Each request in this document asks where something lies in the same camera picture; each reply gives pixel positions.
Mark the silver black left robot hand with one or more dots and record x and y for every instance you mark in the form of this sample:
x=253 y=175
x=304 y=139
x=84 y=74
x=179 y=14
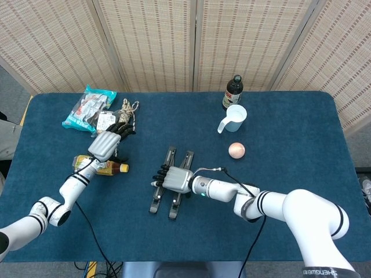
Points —
x=104 y=143

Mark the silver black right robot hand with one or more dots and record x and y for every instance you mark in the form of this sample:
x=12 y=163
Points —
x=176 y=179

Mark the black folding laptop stand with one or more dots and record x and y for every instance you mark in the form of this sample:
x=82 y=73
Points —
x=154 y=204

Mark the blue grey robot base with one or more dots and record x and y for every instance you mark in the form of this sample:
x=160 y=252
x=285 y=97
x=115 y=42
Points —
x=174 y=270

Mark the clear packet with white label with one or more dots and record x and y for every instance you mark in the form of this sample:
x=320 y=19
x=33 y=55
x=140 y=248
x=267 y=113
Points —
x=104 y=118

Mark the tea bottle with yellow label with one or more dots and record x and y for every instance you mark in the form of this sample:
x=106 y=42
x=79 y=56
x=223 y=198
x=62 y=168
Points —
x=116 y=168

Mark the teal snack bag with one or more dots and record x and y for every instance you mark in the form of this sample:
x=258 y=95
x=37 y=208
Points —
x=84 y=107

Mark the pink ball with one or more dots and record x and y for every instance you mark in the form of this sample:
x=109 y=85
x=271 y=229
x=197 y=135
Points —
x=237 y=150

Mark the blue table cloth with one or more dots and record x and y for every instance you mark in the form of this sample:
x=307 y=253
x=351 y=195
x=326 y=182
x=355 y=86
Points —
x=261 y=144

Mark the grey fabric object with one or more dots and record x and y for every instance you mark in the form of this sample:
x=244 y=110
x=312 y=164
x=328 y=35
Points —
x=8 y=139

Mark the dark glass bottle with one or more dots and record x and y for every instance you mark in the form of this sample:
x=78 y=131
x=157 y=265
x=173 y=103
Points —
x=232 y=92

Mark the woven bamboo folding screen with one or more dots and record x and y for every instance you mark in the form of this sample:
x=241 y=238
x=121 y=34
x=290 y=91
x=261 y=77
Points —
x=159 y=43

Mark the grey sneaker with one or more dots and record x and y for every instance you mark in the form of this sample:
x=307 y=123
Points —
x=366 y=185

